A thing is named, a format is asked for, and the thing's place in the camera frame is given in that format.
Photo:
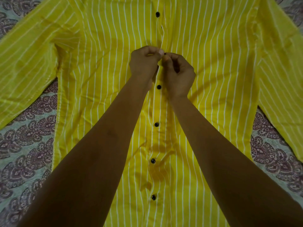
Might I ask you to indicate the person's left hand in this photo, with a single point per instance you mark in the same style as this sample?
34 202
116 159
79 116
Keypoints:
142 64

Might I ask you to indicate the person's right hand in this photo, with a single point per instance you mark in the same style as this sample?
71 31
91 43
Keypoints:
182 80

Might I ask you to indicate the person's right thumb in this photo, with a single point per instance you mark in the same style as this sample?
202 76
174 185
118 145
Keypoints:
166 64

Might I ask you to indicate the person's left thumb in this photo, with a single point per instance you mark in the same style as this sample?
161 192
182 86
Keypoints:
155 58

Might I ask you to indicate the yellow white-striped button shirt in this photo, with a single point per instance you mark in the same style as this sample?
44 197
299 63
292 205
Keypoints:
213 68

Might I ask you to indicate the person's left forearm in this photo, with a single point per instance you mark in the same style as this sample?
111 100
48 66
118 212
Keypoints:
94 153

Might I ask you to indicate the person's right forearm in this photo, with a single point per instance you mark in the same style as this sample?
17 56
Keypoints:
227 167

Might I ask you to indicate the paisley patterned bed sheet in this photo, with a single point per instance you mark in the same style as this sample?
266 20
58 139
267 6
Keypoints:
23 151

